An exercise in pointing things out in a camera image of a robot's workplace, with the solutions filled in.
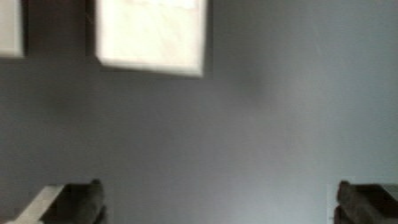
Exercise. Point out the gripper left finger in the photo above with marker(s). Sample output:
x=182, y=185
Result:
x=66, y=204

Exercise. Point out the white leg with tag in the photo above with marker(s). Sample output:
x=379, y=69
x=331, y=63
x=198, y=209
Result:
x=152, y=35

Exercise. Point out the white leg far right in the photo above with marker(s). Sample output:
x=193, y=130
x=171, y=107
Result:
x=11, y=29

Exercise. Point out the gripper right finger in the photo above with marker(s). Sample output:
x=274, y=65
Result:
x=367, y=204

